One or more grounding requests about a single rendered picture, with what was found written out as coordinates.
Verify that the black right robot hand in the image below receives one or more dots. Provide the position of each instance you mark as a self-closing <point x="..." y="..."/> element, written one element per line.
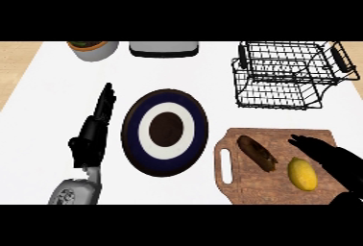
<point x="331" y="160"/>

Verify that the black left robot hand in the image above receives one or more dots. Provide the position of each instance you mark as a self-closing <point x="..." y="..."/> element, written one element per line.
<point x="90" y="134"/>

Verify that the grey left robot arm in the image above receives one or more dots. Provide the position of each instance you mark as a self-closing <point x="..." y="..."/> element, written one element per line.
<point x="78" y="192"/>

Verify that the yellow lemon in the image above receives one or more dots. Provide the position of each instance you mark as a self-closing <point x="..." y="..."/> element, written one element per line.
<point x="303" y="174"/>

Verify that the wooden cutting board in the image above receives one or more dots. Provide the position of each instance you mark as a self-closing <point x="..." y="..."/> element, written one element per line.
<point x="264" y="185"/>

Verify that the blue and white plate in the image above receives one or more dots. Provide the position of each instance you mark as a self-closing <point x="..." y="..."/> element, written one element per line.
<point x="164" y="132"/>

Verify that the brown sweet potato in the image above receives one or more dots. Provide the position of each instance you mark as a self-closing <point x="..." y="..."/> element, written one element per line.
<point x="257" y="153"/>

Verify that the grey plant pot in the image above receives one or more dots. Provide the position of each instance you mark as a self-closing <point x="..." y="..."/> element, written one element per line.
<point x="95" y="50"/>

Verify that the grey and black appliance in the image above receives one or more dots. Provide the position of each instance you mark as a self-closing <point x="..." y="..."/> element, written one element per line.
<point x="164" y="48"/>

